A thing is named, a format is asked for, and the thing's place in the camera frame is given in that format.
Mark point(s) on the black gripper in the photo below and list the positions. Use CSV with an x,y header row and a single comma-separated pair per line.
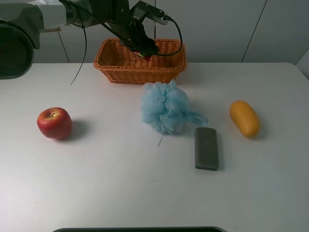
x,y
117,14

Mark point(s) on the multicoloured puzzle cube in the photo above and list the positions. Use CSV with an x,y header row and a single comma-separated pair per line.
x,y
145,57

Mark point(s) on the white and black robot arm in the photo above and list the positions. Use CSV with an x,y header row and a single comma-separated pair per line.
x,y
21,24

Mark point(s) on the orange wicker basket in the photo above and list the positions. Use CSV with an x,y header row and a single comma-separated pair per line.
x,y
121,66

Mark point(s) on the red apple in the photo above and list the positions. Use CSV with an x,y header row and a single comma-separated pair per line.
x,y
55,123

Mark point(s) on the light blue bath pouf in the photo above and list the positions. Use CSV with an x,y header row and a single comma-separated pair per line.
x,y
166,108

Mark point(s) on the grey whiteboard eraser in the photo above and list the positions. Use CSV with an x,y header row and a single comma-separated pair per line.
x,y
206,149

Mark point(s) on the yellow mango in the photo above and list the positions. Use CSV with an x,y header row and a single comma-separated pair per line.
x,y
245,118

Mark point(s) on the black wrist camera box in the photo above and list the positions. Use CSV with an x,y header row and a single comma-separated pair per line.
x,y
142,10

